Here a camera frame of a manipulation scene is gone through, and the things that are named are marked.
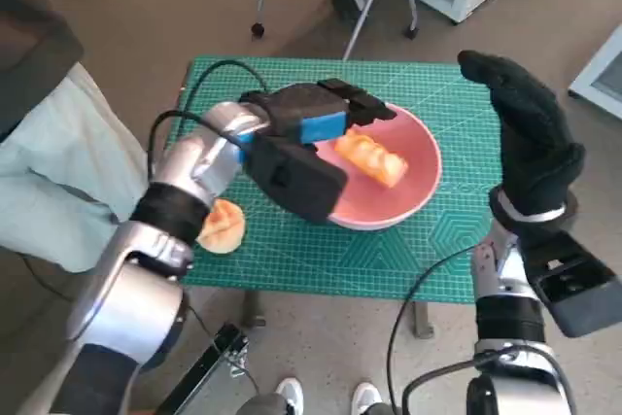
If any silver metal pole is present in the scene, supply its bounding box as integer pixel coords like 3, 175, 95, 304
342, 0, 395, 61

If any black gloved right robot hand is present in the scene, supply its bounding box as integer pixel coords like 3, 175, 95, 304
458, 49, 587, 215

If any round toy bread bun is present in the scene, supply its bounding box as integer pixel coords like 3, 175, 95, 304
195, 197, 247, 256

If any white vented box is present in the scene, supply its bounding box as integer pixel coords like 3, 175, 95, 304
568, 23, 622, 120

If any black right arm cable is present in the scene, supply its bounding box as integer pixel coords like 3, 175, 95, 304
386, 244, 480, 415

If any white shoe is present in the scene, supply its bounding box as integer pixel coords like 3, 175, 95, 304
352, 383, 381, 415
276, 378, 306, 415

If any black metal stand rail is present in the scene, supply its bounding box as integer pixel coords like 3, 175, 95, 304
157, 321, 252, 415

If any green cutting mat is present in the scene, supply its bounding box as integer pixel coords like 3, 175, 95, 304
172, 55, 504, 304

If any grey table leg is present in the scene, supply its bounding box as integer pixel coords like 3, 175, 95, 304
412, 300, 436, 339
241, 291, 267, 331

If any long toasted toy bread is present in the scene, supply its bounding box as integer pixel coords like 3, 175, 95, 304
333, 131, 409, 190

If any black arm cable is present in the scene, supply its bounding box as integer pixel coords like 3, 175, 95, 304
145, 59, 268, 183
386, 244, 480, 415

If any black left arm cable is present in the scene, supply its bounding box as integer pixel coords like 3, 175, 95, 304
145, 59, 268, 183

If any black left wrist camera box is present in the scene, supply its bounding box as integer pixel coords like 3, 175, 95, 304
245, 135, 349, 225

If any pink bowl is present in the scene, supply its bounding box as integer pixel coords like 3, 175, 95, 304
310, 102, 443, 232

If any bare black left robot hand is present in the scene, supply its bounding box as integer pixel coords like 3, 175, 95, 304
240, 77, 397, 146

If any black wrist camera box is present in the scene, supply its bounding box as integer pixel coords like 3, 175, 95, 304
522, 228, 621, 338
245, 135, 349, 225

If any person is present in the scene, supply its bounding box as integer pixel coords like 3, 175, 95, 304
0, 0, 150, 274

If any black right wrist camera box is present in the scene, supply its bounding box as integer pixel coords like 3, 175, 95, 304
522, 228, 621, 338

